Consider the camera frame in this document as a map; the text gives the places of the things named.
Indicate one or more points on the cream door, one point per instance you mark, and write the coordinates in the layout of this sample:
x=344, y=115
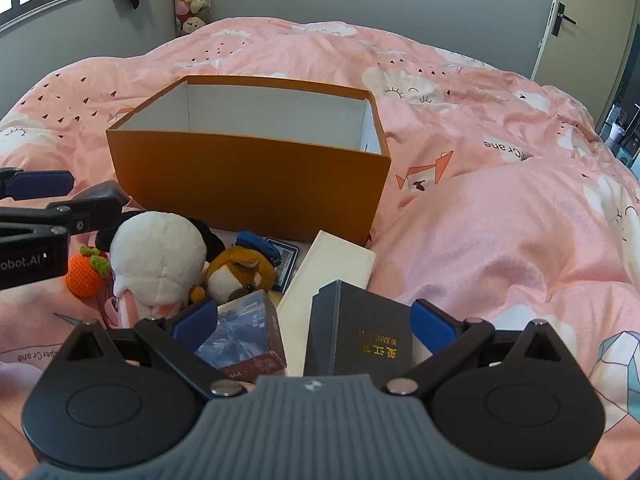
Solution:
x=590, y=20

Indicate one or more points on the dark hallway furniture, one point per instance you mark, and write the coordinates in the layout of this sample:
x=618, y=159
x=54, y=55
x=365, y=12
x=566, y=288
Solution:
x=622, y=135

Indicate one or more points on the pink printed blanket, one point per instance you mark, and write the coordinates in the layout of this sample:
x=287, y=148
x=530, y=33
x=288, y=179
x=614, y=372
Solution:
x=500, y=235

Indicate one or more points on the brown dog plush toy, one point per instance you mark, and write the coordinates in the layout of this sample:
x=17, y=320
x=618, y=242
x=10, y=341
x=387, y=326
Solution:
x=235, y=270

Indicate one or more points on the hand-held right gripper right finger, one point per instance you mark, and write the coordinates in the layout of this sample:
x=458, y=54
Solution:
x=431, y=322

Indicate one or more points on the dark grey box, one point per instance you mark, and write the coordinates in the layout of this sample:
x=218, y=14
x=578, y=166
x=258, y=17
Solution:
x=350, y=325

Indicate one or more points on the white panda plush toy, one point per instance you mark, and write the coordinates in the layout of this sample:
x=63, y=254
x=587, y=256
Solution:
x=155, y=255

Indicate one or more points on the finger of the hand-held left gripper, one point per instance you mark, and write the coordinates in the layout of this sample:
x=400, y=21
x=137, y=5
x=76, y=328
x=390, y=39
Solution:
x=40, y=184
x=95, y=200

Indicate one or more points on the orange cardboard box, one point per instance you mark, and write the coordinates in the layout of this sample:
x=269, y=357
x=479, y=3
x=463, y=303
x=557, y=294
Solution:
x=250, y=185

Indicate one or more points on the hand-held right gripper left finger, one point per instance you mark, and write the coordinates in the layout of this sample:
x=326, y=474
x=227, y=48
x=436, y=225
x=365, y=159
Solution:
x=196, y=319

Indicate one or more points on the picture printed card box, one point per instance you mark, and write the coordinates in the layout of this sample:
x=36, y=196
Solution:
x=245, y=330

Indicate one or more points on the blue card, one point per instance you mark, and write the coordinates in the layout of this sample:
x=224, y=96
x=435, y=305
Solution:
x=289, y=260

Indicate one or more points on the white glasses case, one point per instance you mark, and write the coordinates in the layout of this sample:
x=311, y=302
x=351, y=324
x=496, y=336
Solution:
x=330, y=265

